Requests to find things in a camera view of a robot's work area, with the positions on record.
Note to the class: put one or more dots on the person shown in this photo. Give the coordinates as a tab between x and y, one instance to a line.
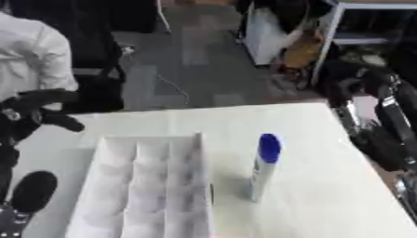
27	55

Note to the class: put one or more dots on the white bottle with blue cap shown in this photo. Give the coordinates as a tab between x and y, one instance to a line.
264	173

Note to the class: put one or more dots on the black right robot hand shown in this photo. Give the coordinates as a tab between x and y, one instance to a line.
388	145

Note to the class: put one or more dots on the white box with compartments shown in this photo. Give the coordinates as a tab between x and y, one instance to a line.
146	186

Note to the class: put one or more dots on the white shelf frame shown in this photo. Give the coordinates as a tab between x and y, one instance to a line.
328	40

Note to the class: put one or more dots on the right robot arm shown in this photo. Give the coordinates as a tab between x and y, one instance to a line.
407	192

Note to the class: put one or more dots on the brown bag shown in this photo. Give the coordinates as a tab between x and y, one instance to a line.
304	49

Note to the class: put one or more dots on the black office chair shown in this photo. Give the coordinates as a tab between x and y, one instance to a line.
98	83

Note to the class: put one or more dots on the white cabinet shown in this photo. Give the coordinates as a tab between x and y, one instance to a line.
263	34

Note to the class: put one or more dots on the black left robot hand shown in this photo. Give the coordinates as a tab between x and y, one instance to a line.
27	102

